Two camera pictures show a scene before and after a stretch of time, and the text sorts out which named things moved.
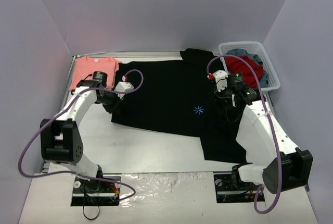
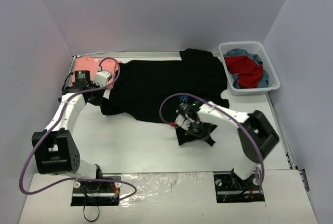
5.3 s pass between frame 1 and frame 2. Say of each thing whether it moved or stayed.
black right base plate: stayed
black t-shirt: moved
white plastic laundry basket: stayed
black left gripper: moved
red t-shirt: stayed
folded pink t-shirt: stayed
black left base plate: stayed
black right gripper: moved
